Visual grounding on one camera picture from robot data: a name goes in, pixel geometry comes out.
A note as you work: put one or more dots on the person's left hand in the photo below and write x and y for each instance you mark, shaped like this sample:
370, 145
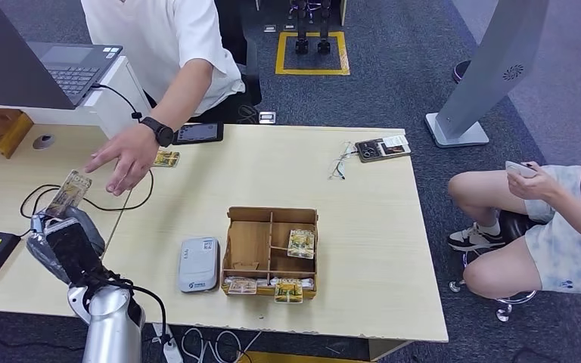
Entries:
132, 153

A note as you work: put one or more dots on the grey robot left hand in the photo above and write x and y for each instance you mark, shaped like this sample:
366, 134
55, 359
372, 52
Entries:
40, 245

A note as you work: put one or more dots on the person's hand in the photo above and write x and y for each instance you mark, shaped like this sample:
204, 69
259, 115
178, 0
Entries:
538, 186

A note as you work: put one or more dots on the small round handheld device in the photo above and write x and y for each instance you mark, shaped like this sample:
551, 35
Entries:
520, 168

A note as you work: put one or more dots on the pale printed room key card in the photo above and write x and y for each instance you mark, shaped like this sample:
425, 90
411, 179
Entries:
242, 286

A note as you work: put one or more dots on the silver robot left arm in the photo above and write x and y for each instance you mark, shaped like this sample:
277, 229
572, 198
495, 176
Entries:
110, 325

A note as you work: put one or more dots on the person's left forearm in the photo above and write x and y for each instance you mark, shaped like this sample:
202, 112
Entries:
180, 95

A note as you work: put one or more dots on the person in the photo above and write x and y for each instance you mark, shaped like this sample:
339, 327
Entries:
561, 260
145, 40

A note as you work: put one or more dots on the grey card reader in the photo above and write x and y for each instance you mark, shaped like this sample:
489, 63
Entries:
199, 265

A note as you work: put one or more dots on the white card bundle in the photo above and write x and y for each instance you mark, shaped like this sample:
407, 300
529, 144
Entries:
309, 283
265, 282

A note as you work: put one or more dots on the black wristwatch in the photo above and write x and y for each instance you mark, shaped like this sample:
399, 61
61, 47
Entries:
162, 133

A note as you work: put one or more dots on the white desk riser shelf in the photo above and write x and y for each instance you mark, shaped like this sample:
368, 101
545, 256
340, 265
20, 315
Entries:
105, 100

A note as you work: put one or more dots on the black smartphone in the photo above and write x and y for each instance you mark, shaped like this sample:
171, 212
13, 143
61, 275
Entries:
200, 133

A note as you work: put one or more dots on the dark grey laptop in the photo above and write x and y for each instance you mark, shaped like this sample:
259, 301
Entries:
70, 65

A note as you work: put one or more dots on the orange wooden tray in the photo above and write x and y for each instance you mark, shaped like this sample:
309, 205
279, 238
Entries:
12, 135

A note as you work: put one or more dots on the grey slanted kiosk stand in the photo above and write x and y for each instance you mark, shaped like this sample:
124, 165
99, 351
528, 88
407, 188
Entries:
491, 65

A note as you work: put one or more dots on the chrome stool with black seat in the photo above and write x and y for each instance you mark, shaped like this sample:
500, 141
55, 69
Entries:
504, 313

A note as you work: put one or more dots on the dark shoe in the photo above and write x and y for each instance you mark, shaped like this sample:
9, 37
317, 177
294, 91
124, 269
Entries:
462, 71

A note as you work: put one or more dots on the silver floor outlet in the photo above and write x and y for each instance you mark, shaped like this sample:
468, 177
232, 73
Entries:
267, 117

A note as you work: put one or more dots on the wooden compartment box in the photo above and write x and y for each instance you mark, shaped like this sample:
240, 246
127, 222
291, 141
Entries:
248, 245

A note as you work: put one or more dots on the white paper label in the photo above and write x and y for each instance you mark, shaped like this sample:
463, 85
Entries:
394, 141

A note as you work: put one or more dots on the white power strip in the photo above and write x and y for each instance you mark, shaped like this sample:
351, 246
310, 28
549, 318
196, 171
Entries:
168, 348

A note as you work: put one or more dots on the clear eyeglasses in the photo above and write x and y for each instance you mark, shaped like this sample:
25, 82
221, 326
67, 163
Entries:
343, 156

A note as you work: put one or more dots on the standing humanoid robot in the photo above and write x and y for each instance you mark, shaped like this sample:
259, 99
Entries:
301, 45

